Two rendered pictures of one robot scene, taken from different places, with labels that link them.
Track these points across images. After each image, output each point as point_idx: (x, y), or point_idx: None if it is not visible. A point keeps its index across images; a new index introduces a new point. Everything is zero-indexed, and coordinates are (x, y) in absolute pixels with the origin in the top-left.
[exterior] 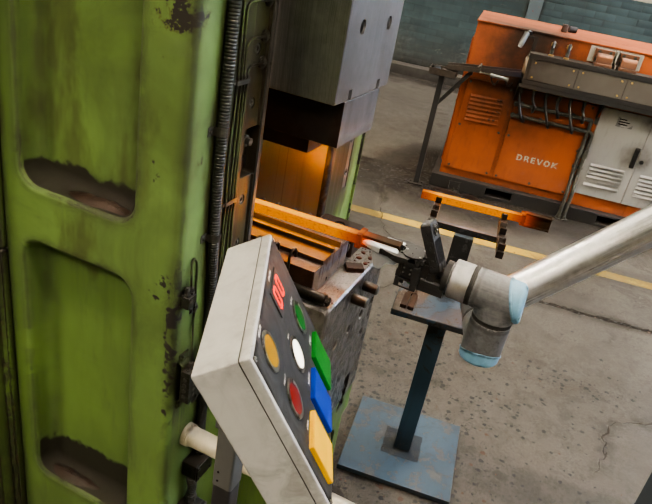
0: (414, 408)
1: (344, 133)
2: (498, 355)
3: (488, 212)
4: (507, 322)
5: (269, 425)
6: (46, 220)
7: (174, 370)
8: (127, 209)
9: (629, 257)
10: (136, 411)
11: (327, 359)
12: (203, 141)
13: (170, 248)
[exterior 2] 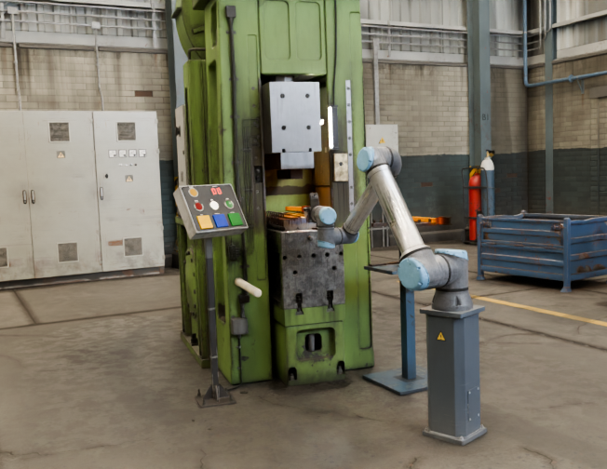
0: (404, 345)
1: (286, 164)
2: (325, 240)
3: (425, 220)
4: (322, 223)
5: (183, 205)
6: None
7: (226, 246)
8: None
9: (372, 194)
10: (223, 269)
11: (240, 221)
12: (229, 165)
13: None
